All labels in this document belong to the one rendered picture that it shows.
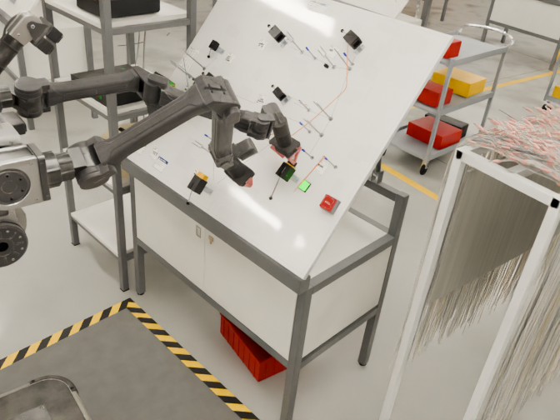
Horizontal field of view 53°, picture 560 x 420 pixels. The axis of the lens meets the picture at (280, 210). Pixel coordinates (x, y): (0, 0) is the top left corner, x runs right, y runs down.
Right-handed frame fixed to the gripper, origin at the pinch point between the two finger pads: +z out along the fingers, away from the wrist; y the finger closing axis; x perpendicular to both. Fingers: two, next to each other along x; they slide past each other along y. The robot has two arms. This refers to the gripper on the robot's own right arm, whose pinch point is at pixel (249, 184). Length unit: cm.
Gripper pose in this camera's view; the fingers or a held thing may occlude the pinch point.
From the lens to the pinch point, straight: 201.1
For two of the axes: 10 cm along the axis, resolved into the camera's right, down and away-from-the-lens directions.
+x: -6.7, 7.4, -1.0
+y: -6.5, -5.1, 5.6
